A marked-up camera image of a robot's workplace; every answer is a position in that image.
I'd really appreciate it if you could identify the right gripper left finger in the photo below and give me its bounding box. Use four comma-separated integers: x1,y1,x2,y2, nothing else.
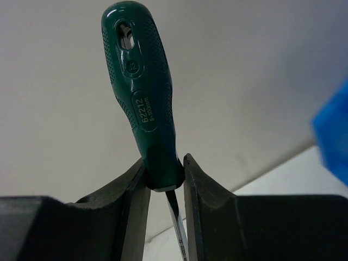
1,160,150,260

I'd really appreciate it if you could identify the green handled screwdriver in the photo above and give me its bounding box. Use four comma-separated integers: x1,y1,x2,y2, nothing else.
101,1,189,260

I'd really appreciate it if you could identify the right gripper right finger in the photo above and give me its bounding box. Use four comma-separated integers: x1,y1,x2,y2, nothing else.
183,154,347,260

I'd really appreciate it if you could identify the blue three-compartment bin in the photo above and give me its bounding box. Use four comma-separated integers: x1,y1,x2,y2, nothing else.
312,82,347,185

